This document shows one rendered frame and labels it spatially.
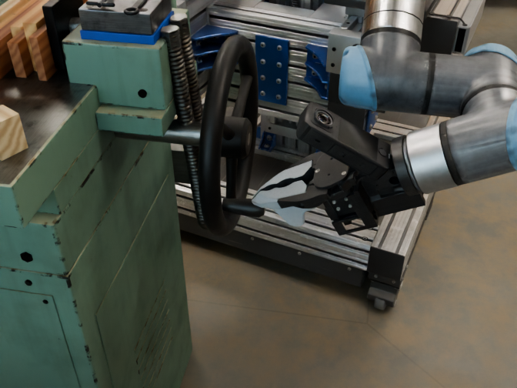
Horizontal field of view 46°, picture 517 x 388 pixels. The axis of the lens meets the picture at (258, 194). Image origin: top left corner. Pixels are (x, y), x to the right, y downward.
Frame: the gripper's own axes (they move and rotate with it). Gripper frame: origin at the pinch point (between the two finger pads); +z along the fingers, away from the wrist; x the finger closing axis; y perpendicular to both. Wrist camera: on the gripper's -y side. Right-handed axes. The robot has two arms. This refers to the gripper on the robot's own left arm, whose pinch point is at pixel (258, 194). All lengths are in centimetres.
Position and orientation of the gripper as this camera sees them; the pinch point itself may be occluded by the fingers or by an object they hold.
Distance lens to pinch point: 79.3
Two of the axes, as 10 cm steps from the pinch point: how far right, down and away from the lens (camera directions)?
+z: -8.5, 2.5, 4.6
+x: 2.0, -6.7, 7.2
